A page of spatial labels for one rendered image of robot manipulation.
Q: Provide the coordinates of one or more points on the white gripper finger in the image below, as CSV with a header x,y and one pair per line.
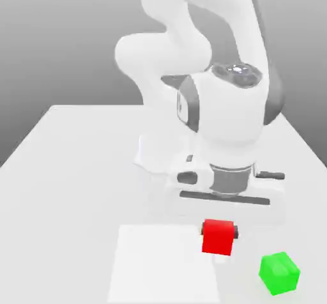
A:
x,y
236,232
202,228

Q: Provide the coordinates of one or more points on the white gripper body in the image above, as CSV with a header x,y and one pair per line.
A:
x,y
224,210

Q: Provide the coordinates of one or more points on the small red cube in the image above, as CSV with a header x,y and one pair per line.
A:
x,y
217,237

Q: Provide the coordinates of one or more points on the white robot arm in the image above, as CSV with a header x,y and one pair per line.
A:
x,y
230,120

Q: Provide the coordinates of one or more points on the small green cube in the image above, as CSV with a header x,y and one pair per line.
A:
x,y
279,273

